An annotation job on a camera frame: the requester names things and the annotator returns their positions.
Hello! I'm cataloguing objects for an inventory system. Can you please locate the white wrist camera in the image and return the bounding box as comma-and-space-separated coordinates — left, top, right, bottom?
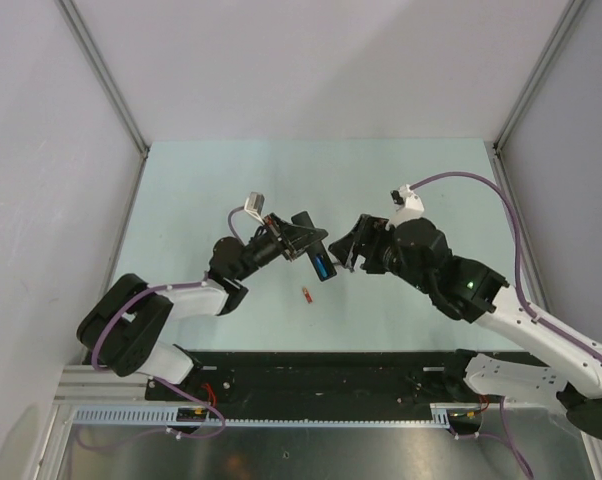
243, 191, 265, 224
388, 184, 425, 227

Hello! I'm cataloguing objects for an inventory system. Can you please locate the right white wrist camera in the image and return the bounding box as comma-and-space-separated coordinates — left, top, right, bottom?
388, 184, 425, 227

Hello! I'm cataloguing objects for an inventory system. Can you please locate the blue battery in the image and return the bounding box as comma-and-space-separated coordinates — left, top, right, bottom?
313, 255, 331, 280

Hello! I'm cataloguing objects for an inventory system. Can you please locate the aluminium frame post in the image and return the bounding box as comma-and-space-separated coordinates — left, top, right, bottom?
54, 0, 150, 157
492, 0, 588, 151

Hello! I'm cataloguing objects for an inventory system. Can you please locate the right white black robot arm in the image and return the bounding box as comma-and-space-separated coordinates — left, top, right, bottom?
328, 215, 602, 440

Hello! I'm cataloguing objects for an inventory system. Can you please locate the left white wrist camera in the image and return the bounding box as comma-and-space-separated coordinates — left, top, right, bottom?
243, 191, 265, 224

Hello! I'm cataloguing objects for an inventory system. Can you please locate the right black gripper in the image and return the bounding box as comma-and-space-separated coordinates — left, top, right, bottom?
328, 214, 432, 295

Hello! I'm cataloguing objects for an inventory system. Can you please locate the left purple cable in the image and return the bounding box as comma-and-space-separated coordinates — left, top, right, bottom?
75, 205, 247, 449

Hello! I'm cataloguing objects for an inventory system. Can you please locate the grey slotted cable duct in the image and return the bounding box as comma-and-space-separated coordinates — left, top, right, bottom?
72, 405, 478, 429

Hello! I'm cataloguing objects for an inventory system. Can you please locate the black remote control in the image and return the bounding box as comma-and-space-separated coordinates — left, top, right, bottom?
291, 211, 337, 282

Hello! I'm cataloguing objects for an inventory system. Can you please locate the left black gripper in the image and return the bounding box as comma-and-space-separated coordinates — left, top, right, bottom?
233, 212, 326, 281

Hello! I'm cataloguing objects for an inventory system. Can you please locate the red battery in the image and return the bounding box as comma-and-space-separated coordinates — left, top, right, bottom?
302, 287, 313, 304

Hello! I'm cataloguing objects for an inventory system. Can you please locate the right aluminium frame post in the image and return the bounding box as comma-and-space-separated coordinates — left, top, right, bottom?
492, 0, 588, 151

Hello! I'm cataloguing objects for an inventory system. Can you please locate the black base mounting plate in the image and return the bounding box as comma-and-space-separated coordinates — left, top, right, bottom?
80, 349, 532, 407

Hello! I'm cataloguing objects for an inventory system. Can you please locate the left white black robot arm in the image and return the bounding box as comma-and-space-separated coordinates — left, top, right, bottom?
76, 213, 328, 400

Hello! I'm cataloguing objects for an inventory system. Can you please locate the left aluminium frame post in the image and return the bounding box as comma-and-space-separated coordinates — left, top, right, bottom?
54, 0, 150, 157

